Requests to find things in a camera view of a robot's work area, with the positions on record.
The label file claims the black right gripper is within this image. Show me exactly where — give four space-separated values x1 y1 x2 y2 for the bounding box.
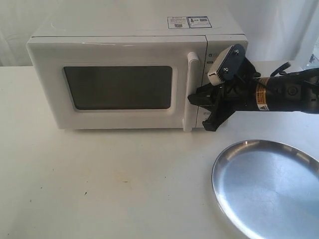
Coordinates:
187 57 259 131

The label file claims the white microwave door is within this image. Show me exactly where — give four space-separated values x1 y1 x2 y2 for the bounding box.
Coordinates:
27 36 207 131

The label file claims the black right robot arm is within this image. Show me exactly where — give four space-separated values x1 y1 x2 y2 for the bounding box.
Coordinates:
188 59 319 131

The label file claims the white microwave oven body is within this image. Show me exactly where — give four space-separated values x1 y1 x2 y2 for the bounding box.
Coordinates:
31 9 249 131

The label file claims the blue label sticker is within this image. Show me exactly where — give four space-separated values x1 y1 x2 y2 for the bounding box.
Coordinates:
186 16 212 29

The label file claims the white label sticker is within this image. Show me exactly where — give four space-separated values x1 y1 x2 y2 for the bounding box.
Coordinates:
167 16 189 29

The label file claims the round steel tray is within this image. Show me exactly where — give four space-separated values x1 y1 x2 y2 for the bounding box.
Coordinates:
211 139 319 239

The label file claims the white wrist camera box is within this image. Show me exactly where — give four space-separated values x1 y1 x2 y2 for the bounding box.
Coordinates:
207 45 236 86

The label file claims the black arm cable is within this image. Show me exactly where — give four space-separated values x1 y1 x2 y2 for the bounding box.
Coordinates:
269 62 293 78

